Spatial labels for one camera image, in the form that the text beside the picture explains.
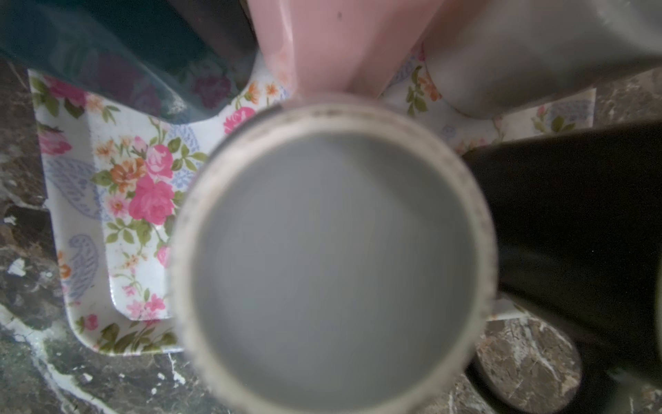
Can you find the grey mug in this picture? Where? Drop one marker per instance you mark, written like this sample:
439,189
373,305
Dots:
332,256

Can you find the pink faceted mug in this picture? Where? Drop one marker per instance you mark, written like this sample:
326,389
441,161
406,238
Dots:
339,46

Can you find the dark teal mug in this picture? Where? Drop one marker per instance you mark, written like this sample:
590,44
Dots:
179,61

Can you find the white mug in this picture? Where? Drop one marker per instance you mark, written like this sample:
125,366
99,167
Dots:
487,58

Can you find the black mug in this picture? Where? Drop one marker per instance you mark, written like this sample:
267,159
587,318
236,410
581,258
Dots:
578,220

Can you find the floral rectangular tray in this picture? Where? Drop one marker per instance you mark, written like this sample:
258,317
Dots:
115,180

